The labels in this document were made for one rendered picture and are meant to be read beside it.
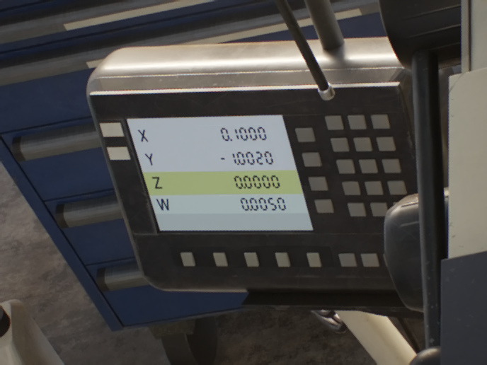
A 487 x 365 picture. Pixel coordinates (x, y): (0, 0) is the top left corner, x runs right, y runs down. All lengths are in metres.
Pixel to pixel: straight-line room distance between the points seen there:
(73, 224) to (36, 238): 0.66
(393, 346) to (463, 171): 1.24
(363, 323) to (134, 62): 0.35
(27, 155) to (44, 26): 0.25
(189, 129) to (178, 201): 0.08
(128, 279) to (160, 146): 1.31
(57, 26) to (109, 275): 0.50
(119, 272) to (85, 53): 0.44
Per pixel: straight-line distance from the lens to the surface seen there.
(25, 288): 4.12
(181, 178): 2.31
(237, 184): 2.28
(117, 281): 3.61
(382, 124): 2.18
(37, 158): 3.47
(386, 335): 2.45
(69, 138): 3.41
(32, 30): 3.26
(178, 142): 2.29
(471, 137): 1.24
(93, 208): 3.51
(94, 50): 3.28
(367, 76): 2.18
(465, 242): 1.19
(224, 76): 2.25
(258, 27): 3.20
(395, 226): 1.45
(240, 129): 2.25
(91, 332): 3.99
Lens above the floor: 2.74
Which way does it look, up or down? 42 degrees down
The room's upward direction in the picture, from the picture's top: 29 degrees counter-clockwise
